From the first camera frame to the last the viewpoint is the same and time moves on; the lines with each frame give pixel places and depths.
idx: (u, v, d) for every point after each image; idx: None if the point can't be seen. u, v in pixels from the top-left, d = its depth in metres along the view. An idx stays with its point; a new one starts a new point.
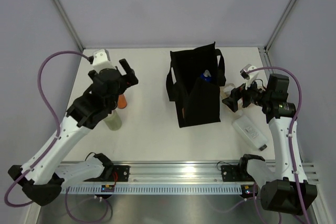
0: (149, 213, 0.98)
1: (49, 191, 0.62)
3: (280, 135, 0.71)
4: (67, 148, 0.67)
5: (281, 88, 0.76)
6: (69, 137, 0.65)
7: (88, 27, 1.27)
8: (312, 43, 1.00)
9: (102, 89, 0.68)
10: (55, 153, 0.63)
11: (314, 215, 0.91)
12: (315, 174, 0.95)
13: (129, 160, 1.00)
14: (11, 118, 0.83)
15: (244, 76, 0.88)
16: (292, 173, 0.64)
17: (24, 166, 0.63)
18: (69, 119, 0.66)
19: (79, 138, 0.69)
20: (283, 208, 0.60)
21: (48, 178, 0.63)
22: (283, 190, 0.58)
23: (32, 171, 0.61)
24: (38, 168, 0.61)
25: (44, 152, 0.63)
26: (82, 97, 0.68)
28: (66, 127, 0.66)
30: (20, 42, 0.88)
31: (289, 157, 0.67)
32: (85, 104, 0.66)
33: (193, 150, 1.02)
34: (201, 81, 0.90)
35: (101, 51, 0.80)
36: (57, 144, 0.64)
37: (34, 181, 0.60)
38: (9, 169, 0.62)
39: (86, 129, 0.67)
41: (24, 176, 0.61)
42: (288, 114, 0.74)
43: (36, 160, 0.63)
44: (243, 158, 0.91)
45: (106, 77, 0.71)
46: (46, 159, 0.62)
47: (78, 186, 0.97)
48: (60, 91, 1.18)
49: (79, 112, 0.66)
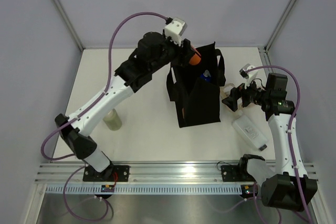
0: (149, 214, 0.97)
1: (88, 144, 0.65)
3: (280, 131, 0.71)
4: (111, 106, 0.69)
5: (279, 86, 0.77)
6: (115, 95, 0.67)
7: (88, 27, 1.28)
8: (312, 43, 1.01)
9: (145, 53, 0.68)
10: (102, 107, 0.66)
11: (314, 215, 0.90)
12: (316, 174, 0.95)
13: (129, 160, 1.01)
14: (10, 118, 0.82)
15: (244, 75, 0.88)
16: (292, 169, 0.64)
17: (71, 115, 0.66)
18: (117, 78, 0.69)
19: (123, 99, 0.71)
20: (284, 204, 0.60)
21: (89, 130, 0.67)
22: (283, 185, 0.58)
23: (78, 120, 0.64)
24: (85, 118, 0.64)
25: (91, 105, 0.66)
26: (128, 61, 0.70)
28: (114, 85, 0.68)
30: (20, 42, 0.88)
31: (289, 153, 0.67)
32: (129, 68, 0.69)
33: (193, 150, 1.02)
34: (201, 81, 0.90)
35: (180, 22, 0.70)
36: (104, 98, 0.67)
37: (78, 130, 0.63)
38: (56, 117, 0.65)
39: (131, 91, 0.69)
41: (71, 124, 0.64)
42: (287, 111, 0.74)
43: (84, 110, 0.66)
44: (243, 158, 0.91)
45: (151, 41, 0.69)
46: (93, 111, 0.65)
47: (78, 186, 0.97)
48: (60, 91, 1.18)
49: (125, 75, 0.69)
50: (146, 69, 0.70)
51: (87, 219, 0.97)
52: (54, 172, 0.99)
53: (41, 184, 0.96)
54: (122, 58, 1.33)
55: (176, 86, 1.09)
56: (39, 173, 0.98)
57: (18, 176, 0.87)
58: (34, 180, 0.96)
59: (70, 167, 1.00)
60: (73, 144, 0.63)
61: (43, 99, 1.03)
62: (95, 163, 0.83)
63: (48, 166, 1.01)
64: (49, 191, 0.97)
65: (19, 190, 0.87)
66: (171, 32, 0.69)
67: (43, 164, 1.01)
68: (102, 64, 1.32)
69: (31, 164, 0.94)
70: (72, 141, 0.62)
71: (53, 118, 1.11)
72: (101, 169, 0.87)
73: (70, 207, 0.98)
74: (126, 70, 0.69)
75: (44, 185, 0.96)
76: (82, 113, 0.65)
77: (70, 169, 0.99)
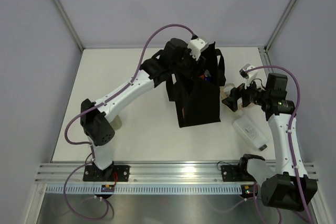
0: (149, 213, 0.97)
1: (109, 129, 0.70)
3: (280, 131, 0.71)
4: (133, 96, 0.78)
5: (279, 86, 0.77)
6: (139, 86, 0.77)
7: (88, 27, 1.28)
8: (312, 43, 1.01)
9: (169, 54, 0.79)
10: (126, 96, 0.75)
11: (314, 215, 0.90)
12: (316, 174, 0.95)
13: (129, 160, 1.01)
14: (10, 118, 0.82)
15: (244, 75, 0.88)
16: (292, 169, 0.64)
17: (97, 101, 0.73)
18: (142, 73, 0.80)
19: (143, 92, 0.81)
20: (285, 204, 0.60)
21: (112, 116, 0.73)
22: (283, 185, 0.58)
23: (105, 105, 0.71)
24: (111, 104, 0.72)
25: (117, 93, 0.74)
26: (152, 60, 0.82)
28: (139, 77, 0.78)
30: (20, 42, 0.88)
31: (289, 152, 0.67)
32: (153, 65, 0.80)
33: (193, 151, 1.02)
34: (201, 81, 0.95)
35: (204, 41, 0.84)
36: (129, 88, 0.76)
37: (104, 113, 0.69)
38: (83, 102, 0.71)
39: (151, 84, 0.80)
41: (98, 107, 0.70)
42: (287, 110, 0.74)
43: (110, 97, 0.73)
44: (243, 158, 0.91)
45: (177, 44, 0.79)
46: (119, 98, 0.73)
47: (79, 186, 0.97)
48: (60, 91, 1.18)
49: (150, 71, 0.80)
50: (168, 67, 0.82)
51: (88, 217, 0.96)
52: (54, 172, 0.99)
53: (42, 184, 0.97)
54: (122, 58, 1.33)
55: (176, 86, 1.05)
56: (39, 173, 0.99)
57: (18, 176, 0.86)
58: (34, 180, 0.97)
59: (69, 167, 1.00)
60: (97, 127, 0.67)
61: (43, 99, 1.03)
62: (100, 157, 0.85)
63: (47, 166, 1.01)
64: (49, 191, 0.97)
65: (19, 190, 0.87)
66: (194, 47, 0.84)
67: (43, 164, 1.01)
68: (102, 64, 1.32)
69: (30, 163, 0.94)
70: (97, 123, 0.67)
71: (53, 118, 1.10)
72: (103, 167, 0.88)
73: (71, 205, 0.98)
74: (151, 66, 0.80)
75: (44, 185, 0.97)
76: (109, 99, 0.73)
77: (70, 169, 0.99)
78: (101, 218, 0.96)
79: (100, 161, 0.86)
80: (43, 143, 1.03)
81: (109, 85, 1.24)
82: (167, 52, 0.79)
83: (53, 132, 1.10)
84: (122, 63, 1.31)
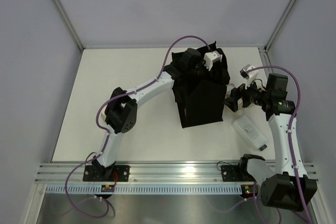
0: (149, 213, 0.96)
1: (134, 118, 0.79)
3: (280, 131, 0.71)
4: (156, 92, 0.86)
5: (280, 86, 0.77)
6: (163, 84, 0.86)
7: (88, 27, 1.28)
8: (312, 43, 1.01)
9: (186, 61, 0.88)
10: (153, 89, 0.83)
11: (314, 216, 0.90)
12: (315, 174, 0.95)
13: (129, 160, 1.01)
14: (10, 117, 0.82)
15: (244, 76, 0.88)
16: (292, 169, 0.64)
17: (128, 89, 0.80)
18: (165, 74, 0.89)
19: (163, 91, 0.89)
20: (284, 204, 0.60)
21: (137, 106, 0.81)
22: (283, 185, 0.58)
23: (135, 94, 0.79)
24: (140, 94, 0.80)
25: (146, 85, 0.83)
26: (170, 65, 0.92)
28: (163, 77, 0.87)
30: (20, 42, 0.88)
31: (289, 152, 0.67)
32: (172, 70, 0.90)
33: (193, 151, 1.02)
34: (205, 82, 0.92)
35: (218, 54, 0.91)
36: (155, 84, 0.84)
37: (135, 101, 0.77)
38: (117, 87, 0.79)
39: (172, 85, 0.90)
41: (129, 94, 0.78)
42: (287, 111, 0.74)
43: (139, 87, 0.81)
44: (243, 158, 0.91)
45: (193, 52, 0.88)
46: (147, 90, 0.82)
47: (80, 186, 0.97)
48: (59, 91, 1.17)
49: (171, 72, 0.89)
50: (184, 71, 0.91)
51: (90, 214, 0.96)
52: (54, 172, 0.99)
53: (42, 184, 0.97)
54: (122, 58, 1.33)
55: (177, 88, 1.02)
56: (39, 173, 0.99)
57: (18, 176, 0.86)
58: (34, 180, 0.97)
59: (69, 167, 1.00)
60: (127, 110, 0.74)
61: (43, 99, 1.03)
62: (108, 152, 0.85)
63: (48, 166, 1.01)
64: (49, 191, 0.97)
65: (19, 190, 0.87)
66: (208, 58, 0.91)
67: (42, 164, 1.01)
68: (102, 64, 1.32)
69: (30, 164, 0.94)
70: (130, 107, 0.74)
71: (53, 118, 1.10)
72: (106, 164, 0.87)
73: (73, 202, 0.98)
74: (171, 70, 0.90)
75: (45, 185, 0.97)
76: (138, 89, 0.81)
77: (70, 169, 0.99)
78: (103, 216, 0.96)
79: (107, 157, 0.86)
80: (43, 144, 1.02)
81: (109, 85, 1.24)
82: (185, 59, 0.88)
83: (53, 132, 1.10)
84: (122, 63, 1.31)
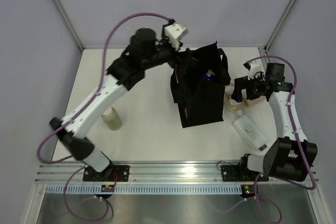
0: (149, 213, 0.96)
1: (83, 147, 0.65)
3: (280, 106, 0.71)
4: (105, 106, 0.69)
5: (278, 71, 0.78)
6: (108, 95, 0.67)
7: (88, 27, 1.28)
8: (312, 43, 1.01)
9: (138, 50, 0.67)
10: (95, 108, 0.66)
11: (314, 217, 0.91)
12: (315, 174, 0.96)
13: (129, 160, 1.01)
14: (10, 117, 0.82)
15: (246, 66, 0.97)
16: (293, 134, 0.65)
17: (65, 119, 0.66)
18: (109, 78, 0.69)
19: (117, 97, 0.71)
20: (286, 170, 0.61)
21: (84, 132, 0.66)
22: (284, 149, 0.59)
23: (72, 124, 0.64)
24: (79, 120, 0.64)
25: (85, 107, 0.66)
26: (121, 59, 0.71)
28: (106, 85, 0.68)
30: (20, 42, 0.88)
31: (289, 121, 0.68)
32: (122, 66, 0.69)
33: (192, 151, 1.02)
34: (205, 82, 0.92)
35: (181, 27, 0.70)
36: (96, 100, 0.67)
37: (73, 132, 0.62)
38: (51, 120, 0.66)
39: (125, 89, 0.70)
41: (65, 127, 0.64)
42: (287, 88, 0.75)
43: (77, 113, 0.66)
44: (243, 158, 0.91)
45: (145, 36, 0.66)
46: (87, 113, 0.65)
47: (79, 185, 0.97)
48: (60, 91, 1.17)
49: (120, 70, 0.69)
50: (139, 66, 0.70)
51: (94, 219, 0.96)
52: (54, 172, 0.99)
53: (41, 184, 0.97)
54: None
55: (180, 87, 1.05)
56: (39, 173, 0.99)
57: (18, 176, 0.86)
58: (34, 180, 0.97)
59: (70, 167, 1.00)
60: (69, 147, 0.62)
61: (43, 99, 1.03)
62: (93, 164, 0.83)
63: (47, 166, 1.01)
64: (49, 191, 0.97)
65: (19, 190, 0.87)
66: (171, 33, 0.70)
67: (42, 164, 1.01)
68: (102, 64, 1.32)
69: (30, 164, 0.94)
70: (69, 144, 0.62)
71: (53, 118, 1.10)
72: (100, 170, 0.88)
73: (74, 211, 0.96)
74: (120, 66, 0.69)
75: (44, 185, 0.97)
76: (75, 116, 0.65)
77: (70, 169, 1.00)
78: (103, 216, 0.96)
79: (96, 166, 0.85)
80: None
81: None
82: (134, 48, 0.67)
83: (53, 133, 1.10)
84: None
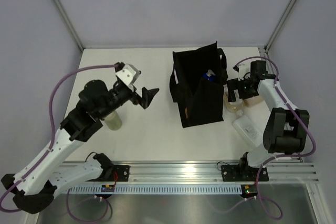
0: (149, 213, 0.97)
1: (38, 203, 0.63)
3: (268, 87, 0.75)
4: (61, 159, 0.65)
5: (262, 67, 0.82)
6: (61, 151, 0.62)
7: (88, 27, 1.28)
8: (312, 43, 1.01)
9: (86, 104, 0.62)
10: (49, 164, 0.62)
11: (315, 218, 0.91)
12: (315, 174, 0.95)
13: (129, 160, 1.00)
14: (10, 117, 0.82)
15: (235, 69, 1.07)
16: (285, 105, 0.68)
17: (17, 175, 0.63)
18: (63, 131, 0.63)
19: (73, 150, 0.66)
20: (286, 141, 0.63)
21: (40, 187, 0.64)
22: (279, 116, 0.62)
23: (23, 182, 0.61)
24: (30, 178, 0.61)
25: (38, 162, 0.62)
26: (75, 109, 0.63)
28: (59, 140, 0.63)
30: (20, 42, 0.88)
31: (279, 96, 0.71)
32: (77, 117, 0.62)
33: (192, 151, 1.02)
34: (204, 81, 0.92)
35: (132, 72, 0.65)
36: (49, 157, 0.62)
37: (25, 193, 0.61)
38: (3, 177, 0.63)
39: (81, 141, 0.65)
41: (17, 185, 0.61)
42: (271, 77, 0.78)
43: (29, 169, 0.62)
44: (243, 158, 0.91)
45: (93, 92, 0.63)
46: (40, 170, 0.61)
47: (78, 185, 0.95)
48: (60, 91, 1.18)
49: (73, 124, 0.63)
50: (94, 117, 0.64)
51: (94, 220, 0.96)
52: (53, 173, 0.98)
53: None
54: (122, 58, 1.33)
55: (180, 87, 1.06)
56: None
57: None
58: None
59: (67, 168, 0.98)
60: (21, 206, 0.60)
61: (43, 99, 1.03)
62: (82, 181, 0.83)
63: None
64: None
65: None
66: (123, 80, 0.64)
67: None
68: (102, 64, 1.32)
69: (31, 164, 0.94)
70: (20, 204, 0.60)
71: (53, 118, 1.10)
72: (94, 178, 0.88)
73: (73, 215, 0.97)
74: (73, 120, 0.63)
75: None
76: (27, 173, 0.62)
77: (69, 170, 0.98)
78: (103, 216, 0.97)
79: (88, 177, 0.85)
80: (43, 144, 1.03)
81: (109, 85, 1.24)
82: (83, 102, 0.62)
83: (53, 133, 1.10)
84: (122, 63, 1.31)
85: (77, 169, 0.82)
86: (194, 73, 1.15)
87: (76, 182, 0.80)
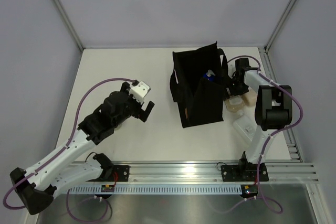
0: (149, 213, 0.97)
1: (41, 201, 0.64)
3: (253, 74, 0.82)
4: (74, 157, 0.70)
5: (244, 62, 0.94)
6: (76, 149, 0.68)
7: (88, 27, 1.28)
8: (312, 43, 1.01)
9: (108, 109, 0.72)
10: (64, 160, 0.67)
11: (315, 218, 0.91)
12: (315, 174, 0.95)
13: (129, 160, 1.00)
14: (10, 117, 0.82)
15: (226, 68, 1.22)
16: (270, 83, 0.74)
17: (28, 170, 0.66)
18: (80, 131, 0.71)
19: (85, 151, 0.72)
20: (275, 115, 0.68)
21: (48, 183, 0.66)
22: (265, 90, 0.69)
23: (35, 176, 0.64)
24: (43, 172, 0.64)
25: (53, 157, 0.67)
26: (93, 115, 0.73)
28: (76, 139, 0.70)
30: (19, 42, 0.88)
31: (263, 78, 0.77)
32: (95, 122, 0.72)
33: (192, 151, 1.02)
34: (204, 81, 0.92)
35: (146, 87, 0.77)
36: (64, 153, 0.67)
37: (35, 185, 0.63)
38: (13, 171, 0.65)
39: (93, 144, 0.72)
41: (28, 178, 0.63)
42: (253, 69, 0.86)
43: (42, 164, 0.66)
44: (242, 159, 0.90)
45: (116, 100, 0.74)
46: (53, 165, 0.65)
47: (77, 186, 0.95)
48: (60, 91, 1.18)
49: (92, 126, 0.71)
50: (110, 123, 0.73)
51: (94, 220, 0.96)
52: None
53: None
54: (122, 57, 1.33)
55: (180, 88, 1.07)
56: None
57: None
58: None
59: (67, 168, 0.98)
60: (28, 201, 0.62)
61: (43, 99, 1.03)
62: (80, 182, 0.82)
63: None
64: None
65: None
66: (137, 95, 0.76)
67: None
68: (102, 64, 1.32)
69: (32, 164, 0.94)
70: (27, 198, 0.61)
71: (53, 118, 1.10)
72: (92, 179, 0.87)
73: (73, 215, 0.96)
74: (91, 123, 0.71)
75: None
76: (40, 167, 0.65)
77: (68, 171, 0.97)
78: (103, 217, 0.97)
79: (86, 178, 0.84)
80: (43, 143, 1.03)
81: (109, 84, 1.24)
82: (106, 108, 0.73)
83: (53, 132, 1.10)
84: (121, 63, 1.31)
85: (77, 170, 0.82)
86: (194, 74, 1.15)
87: (74, 183, 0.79)
